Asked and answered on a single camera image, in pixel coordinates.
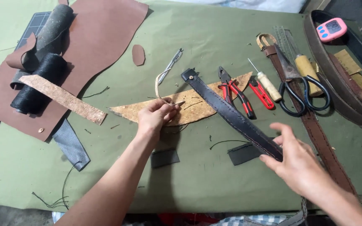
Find awl with pale wooden handle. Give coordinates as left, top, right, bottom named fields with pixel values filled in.
left=247, top=58, right=283, bottom=103

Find black leather patch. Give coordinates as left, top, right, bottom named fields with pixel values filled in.
left=227, top=137, right=276, bottom=166

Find dark grey cork roll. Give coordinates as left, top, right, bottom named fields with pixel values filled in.
left=10, top=4, right=75, bottom=90

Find short black thread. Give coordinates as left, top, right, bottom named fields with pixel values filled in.
left=209, top=139, right=250, bottom=150
left=82, top=86, right=110, bottom=99

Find black handled scissors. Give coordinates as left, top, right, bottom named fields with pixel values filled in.
left=273, top=44, right=331, bottom=118

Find long cork strip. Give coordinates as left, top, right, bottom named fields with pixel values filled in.
left=19, top=74, right=107, bottom=126

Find dark brown leather strip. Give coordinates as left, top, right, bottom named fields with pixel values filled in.
left=327, top=53, right=362, bottom=103

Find person's right hand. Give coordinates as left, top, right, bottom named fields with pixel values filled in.
left=259, top=122, right=327, bottom=197

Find wooden handled chisel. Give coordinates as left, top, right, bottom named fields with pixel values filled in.
left=284, top=29, right=325, bottom=97

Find person's left hand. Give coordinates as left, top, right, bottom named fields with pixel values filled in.
left=136, top=97, right=181, bottom=139

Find green table cover cloth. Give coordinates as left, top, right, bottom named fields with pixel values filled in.
left=0, top=0, right=362, bottom=215

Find black stitched leather strap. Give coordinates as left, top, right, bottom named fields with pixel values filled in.
left=181, top=67, right=284, bottom=162

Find clear plastic ruler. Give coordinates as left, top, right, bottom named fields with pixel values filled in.
left=272, top=25, right=301, bottom=65

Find red and black pliers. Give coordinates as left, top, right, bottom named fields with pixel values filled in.
left=217, top=65, right=257, bottom=120

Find thin tan leather strip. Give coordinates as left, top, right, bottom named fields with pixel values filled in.
left=155, top=67, right=185, bottom=106

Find dark brown leather belt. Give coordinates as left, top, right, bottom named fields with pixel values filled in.
left=303, top=10, right=362, bottom=134

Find small black leather rectangle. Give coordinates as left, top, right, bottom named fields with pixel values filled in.
left=150, top=148, right=180, bottom=169

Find small oval brown leather piece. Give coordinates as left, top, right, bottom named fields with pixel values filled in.
left=132, top=44, right=146, bottom=67

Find dark grid cutting mat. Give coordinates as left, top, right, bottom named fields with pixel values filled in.
left=14, top=12, right=52, bottom=51

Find white cloth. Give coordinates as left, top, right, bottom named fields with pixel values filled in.
left=165, top=0, right=308, bottom=14

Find crescent cork sheet piece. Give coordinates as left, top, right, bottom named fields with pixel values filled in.
left=108, top=72, right=253, bottom=127

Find person's checkered clothing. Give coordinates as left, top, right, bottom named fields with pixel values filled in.
left=211, top=214, right=308, bottom=226

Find long brown stitched strap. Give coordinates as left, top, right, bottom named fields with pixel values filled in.
left=256, top=33, right=358, bottom=196

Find large brown leather sheet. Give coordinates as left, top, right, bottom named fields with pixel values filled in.
left=0, top=0, right=149, bottom=142

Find red thread snips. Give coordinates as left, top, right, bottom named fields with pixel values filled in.
left=248, top=75, right=276, bottom=110

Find metal tweezers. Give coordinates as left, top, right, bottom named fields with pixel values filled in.
left=158, top=48, right=184, bottom=85

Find grey black leather offcut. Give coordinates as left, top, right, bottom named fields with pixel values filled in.
left=52, top=118, right=91, bottom=172

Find black thread spool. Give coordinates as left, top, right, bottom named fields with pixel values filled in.
left=10, top=52, right=69, bottom=115

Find pink digital timer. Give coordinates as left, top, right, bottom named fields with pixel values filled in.
left=316, top=17, right=348, bottom=43

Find curled brown leather piece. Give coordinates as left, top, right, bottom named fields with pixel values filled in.
left=5, top=32, right=38, bottom=72

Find long black thread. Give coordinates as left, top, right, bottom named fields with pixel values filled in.
left=31, top=161, right=82, bottom=210

